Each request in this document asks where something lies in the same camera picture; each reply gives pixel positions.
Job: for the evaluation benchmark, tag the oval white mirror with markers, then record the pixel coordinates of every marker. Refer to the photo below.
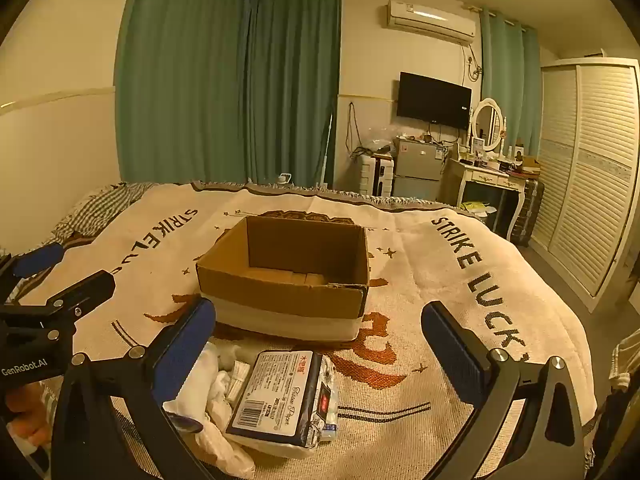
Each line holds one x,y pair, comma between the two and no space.
487,122

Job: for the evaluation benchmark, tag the white suitcase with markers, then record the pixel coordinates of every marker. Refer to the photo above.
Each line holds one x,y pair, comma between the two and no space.
376,175

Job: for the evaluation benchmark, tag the printed tissue pack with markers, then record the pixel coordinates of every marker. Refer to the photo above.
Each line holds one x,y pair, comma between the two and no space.
282,400

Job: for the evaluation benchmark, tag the small white packet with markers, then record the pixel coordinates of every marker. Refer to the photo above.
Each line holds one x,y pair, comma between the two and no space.
241,377

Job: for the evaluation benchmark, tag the dark green curtain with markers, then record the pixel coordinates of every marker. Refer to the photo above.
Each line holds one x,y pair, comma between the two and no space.
295,90

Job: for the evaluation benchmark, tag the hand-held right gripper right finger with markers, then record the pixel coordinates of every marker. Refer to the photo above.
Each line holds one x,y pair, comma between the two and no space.
452,347

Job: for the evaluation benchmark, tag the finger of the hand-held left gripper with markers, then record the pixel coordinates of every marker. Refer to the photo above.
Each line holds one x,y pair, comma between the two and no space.
85,290
37,257

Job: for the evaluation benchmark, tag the white air conditioner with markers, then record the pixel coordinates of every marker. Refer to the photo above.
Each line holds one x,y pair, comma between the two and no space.
430,20

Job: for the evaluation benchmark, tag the narrow green curtain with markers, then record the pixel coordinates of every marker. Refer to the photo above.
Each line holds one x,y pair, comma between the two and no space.
510,80

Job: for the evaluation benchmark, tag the dark suitcase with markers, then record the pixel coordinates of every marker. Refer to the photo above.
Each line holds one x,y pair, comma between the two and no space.
529,207

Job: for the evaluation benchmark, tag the person's left hand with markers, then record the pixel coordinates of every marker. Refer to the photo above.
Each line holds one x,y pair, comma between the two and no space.
22,410

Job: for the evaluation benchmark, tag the black wall television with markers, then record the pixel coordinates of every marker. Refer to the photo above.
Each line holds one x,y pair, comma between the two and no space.
434,101

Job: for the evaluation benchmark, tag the clear plastic bag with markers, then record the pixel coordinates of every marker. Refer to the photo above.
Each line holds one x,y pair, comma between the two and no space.
382,142

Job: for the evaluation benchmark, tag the checked cloth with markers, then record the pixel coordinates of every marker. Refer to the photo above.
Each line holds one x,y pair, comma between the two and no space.
100,207

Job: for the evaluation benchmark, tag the wide green curtain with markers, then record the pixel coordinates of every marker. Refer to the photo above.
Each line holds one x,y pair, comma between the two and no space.
180,75

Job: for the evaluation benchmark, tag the yellow bag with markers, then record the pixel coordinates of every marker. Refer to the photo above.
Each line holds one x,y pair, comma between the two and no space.
475,206

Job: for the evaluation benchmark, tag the cardboard box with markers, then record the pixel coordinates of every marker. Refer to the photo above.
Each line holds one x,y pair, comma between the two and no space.
300,260

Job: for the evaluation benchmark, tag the printed cream blanket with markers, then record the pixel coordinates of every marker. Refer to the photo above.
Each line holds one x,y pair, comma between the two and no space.
410,270

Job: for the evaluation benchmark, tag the light hanging cloth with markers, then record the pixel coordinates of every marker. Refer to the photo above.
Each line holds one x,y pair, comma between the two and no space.
625,360

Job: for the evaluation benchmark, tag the white mop pole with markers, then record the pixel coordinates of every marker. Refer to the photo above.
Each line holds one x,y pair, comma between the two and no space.
327,150

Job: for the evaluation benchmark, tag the white louvred wardrobe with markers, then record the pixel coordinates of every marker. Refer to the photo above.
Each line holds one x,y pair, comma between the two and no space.
595,170

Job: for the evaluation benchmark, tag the silver small fridge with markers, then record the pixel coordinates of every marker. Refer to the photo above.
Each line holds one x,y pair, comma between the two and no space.
417,165

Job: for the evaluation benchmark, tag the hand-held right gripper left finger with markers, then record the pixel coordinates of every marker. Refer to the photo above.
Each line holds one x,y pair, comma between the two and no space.
182,355

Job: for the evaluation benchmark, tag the white dressing table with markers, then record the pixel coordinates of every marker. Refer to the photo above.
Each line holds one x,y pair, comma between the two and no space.
487,177

